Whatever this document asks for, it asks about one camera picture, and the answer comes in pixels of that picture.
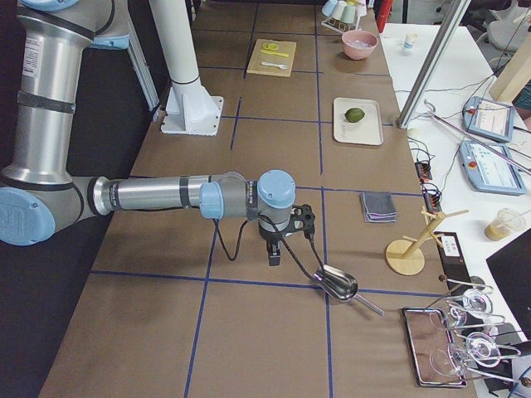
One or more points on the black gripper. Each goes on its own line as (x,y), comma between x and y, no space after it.
(268,235)

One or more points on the white plastic spoon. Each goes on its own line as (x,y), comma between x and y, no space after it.
(276,65)

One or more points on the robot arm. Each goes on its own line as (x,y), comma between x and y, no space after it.
(39,197)

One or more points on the pink bowl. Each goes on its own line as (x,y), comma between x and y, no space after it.
(356,54)

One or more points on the metal scoop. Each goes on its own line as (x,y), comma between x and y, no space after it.
(342,286)

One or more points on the grey folded cloth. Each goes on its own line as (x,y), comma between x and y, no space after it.
(378,207)

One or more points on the wooden mug tree stand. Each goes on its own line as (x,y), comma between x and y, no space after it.
(404,256)

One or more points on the white rabbit tray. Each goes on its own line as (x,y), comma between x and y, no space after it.
(366,132)

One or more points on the green lime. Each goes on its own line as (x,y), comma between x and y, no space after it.
(354,115)

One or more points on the black power strip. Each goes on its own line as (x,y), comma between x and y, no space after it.
(431,193)

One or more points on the yellow plastic knife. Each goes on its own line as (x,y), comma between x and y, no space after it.
(275,53)

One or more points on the black framed metal tray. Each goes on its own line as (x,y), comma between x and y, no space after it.
(426,334)

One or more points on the bamboo cutting board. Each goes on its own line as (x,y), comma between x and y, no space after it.
(254,64)

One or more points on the far wine glass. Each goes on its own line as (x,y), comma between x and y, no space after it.
(472,309)

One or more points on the wine glass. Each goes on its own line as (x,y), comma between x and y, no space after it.
(478,349)
(472,309)

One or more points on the clear ice cubes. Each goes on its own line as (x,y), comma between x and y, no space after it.
(359,44)

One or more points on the near teach pendant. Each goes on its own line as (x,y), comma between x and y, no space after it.
(488,172)

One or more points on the teach pendant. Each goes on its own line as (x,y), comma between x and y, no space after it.
(489,119)
(488,172)

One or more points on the near wine glass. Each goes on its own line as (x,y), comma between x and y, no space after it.
(478,349)

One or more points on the iced coffee plastic cup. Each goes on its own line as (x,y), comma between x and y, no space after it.
(506,223)

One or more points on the light blue cup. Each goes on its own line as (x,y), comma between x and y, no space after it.
(328,7)

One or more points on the far teach pendant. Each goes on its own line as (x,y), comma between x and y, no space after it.
(489,119)

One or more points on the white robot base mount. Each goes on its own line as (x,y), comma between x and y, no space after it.
(190,109)

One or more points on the aluminium camera post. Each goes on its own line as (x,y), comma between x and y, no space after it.
(446,31)

